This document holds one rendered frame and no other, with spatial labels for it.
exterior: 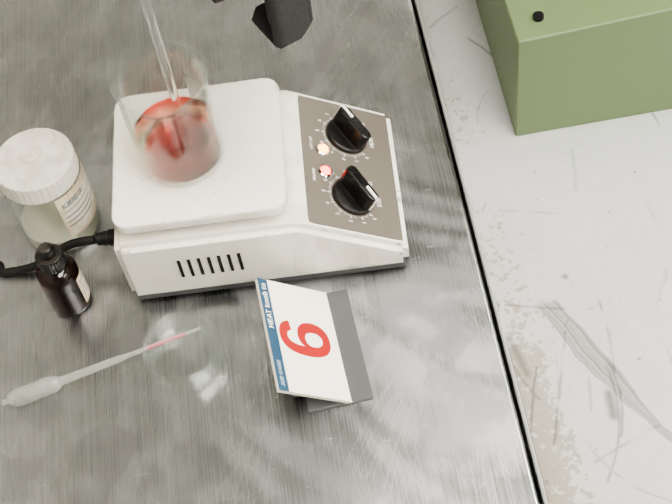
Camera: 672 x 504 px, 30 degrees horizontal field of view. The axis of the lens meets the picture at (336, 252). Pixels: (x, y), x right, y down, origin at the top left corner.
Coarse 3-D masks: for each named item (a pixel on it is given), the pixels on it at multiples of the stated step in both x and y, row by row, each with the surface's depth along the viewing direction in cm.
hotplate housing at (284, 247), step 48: (288, 96) 92; (288, 144) 89; (288, 192) 86; (96, 240) 90; (144, 240) 85; (192, 240) 85; (240, 240) 85; (288, 240) 86; (336, 240) 86; (384, 240) 87; (144, 288) 89; (192, 288) 89
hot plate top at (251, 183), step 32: (224, 96) 90; (256, 96) 89; (224, 128) 88; (256, 128) 88; (128, 160) 87; (256, 160) 86; (128, 192) 85; (160, 192) 85; (192, 192) 85; (224, 192) 85; (256, 192) 84; (128, 224) 84; (160, 224) 84; (192, 224) 84
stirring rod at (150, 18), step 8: (144, 0) 76; (144, 8) 77; (152, 8) 77; (152, 16) 77; (152, 24) 78; (152, 32) 78; (152, 40) 79; (160, 40) 79; (160, 48) 80; (160, 56) 80; (160, 64) 81; (168, 64) 81; (168, 72) 81; (168, 80) 82; (168, 88) 83; (176, 88) 83; (176, 96) 83; (176, 104) 84
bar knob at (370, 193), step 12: (348, 168) 87; (348, 180) 87; (360, 180) 87; (336, 192) 87; (348, 192) 88; (360, 192) 87; (372, 192) 87; (348, 204) 87; (360, 204) 87; (372, 204) 87
